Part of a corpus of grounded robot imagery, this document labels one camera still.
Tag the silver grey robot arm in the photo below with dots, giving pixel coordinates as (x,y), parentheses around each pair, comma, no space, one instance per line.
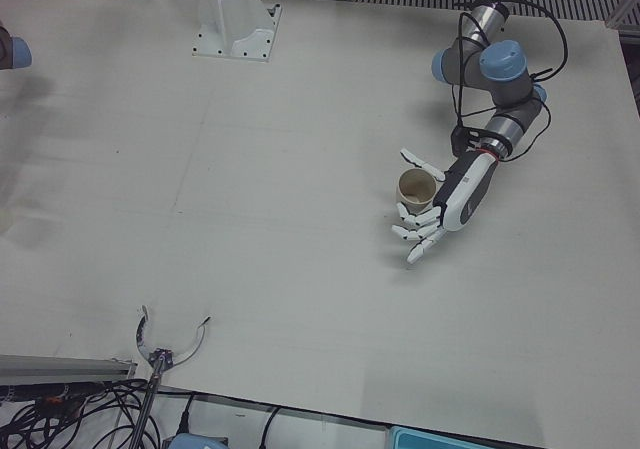
(17,53)
(505,64)

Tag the light blue plastic bin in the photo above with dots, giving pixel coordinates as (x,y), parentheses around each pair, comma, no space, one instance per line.
(465,439)

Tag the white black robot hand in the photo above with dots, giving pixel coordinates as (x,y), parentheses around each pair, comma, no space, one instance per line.
(465,194)

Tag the metal claw grabber tool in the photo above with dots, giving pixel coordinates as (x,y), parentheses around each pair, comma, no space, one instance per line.
(161,358)

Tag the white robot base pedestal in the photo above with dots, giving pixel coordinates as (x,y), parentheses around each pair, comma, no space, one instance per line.
(225,24)

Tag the plain beige paper cup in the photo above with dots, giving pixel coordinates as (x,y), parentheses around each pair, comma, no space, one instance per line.
(417,189)

